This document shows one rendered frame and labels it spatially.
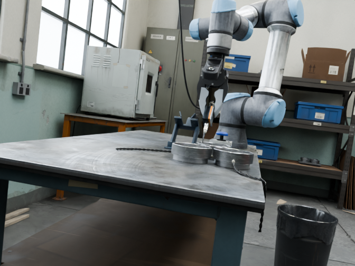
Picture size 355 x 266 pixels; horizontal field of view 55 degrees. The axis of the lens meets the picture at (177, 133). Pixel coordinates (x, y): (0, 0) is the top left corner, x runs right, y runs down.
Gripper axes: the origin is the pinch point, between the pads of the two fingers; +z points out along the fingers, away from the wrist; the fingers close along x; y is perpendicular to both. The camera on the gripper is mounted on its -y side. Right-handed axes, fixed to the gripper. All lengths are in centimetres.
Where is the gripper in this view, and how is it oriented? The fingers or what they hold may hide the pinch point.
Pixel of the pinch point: (209, 113)
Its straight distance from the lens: 108.0
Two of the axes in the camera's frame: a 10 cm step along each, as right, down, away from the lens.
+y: 2.5, -0.4, 9.7
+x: -9.6, -1.3, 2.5
